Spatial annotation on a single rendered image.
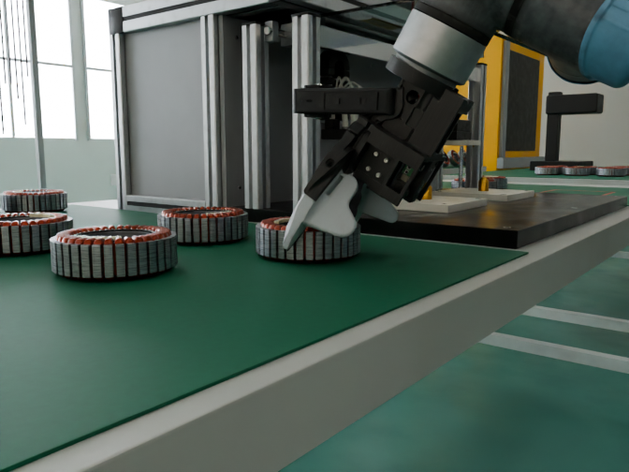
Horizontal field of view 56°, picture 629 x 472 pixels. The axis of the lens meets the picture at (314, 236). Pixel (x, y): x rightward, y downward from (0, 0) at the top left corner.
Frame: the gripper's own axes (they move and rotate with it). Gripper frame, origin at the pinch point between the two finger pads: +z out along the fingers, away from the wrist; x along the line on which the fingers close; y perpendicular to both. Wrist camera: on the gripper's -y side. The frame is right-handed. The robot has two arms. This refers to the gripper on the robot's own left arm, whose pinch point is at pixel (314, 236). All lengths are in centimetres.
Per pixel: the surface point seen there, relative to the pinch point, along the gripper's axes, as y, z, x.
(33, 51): -325, 101, 218
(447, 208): 4.9, -3.5, 30.2
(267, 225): -3.4, 0.2, -4.5
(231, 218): -11.2, 5.4, 2.2
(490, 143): -64, 21, 402
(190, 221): -13.9, 7.0, -1.6
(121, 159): -51, 21, 26
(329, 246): 3.3, -1.5, -3.5
